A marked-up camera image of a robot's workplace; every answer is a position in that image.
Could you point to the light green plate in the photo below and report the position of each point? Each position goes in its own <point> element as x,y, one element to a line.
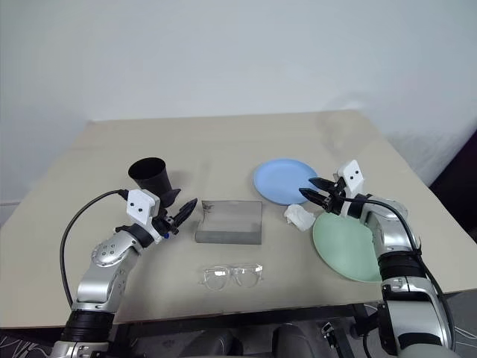
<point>343,246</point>

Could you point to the dark maroon furniture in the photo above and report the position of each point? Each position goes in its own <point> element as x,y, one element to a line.
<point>462,186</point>

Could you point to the light blue plate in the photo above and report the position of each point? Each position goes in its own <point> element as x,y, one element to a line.
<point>283,179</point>

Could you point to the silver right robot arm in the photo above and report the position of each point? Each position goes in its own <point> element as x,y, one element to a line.
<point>406,298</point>

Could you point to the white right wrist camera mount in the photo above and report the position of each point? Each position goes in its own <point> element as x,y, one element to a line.
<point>353,175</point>

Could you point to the clear frame eyeglasses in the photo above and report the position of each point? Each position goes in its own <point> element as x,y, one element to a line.
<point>217,273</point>

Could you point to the black clamp under table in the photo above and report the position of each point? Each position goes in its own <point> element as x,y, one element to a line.
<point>329,333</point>

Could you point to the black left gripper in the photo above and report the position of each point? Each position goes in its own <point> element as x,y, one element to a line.
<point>167,225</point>

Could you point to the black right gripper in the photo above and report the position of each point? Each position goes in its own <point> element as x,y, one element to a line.
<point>337,201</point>

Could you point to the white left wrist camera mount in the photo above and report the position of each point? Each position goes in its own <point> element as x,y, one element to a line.
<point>139,206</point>

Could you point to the black plastic cup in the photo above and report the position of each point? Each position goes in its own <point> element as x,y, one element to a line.
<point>150,179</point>

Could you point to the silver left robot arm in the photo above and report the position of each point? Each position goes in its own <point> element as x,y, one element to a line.
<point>100,276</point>

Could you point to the crumpled white tissue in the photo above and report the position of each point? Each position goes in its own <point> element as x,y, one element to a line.
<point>298,217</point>

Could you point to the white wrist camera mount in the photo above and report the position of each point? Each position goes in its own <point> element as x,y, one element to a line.
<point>139,206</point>
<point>353,175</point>

